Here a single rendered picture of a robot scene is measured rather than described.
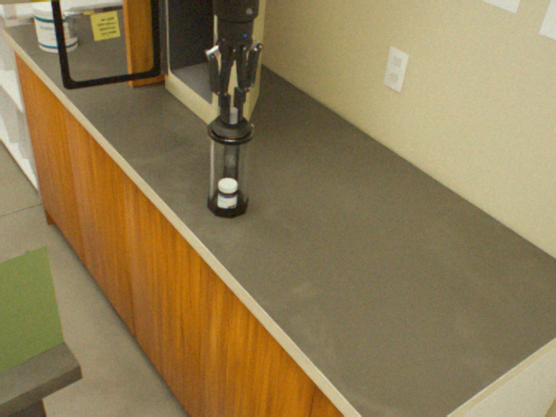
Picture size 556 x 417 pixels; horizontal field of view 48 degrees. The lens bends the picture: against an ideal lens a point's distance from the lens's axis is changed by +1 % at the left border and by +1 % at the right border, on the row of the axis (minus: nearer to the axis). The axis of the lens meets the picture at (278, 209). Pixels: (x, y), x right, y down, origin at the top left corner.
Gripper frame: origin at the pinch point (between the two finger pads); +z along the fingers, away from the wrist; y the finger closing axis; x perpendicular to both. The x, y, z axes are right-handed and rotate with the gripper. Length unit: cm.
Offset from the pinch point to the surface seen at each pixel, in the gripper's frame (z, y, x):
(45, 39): 24, 8, -105
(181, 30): 8, -20, -61
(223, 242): 28.3, 8.2, 11.6
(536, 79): -8, -61, 34
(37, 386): 28, 56, 28
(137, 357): 122, 11, -40
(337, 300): 28.3, -3.1, 39.8
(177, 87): 24, -16, -56
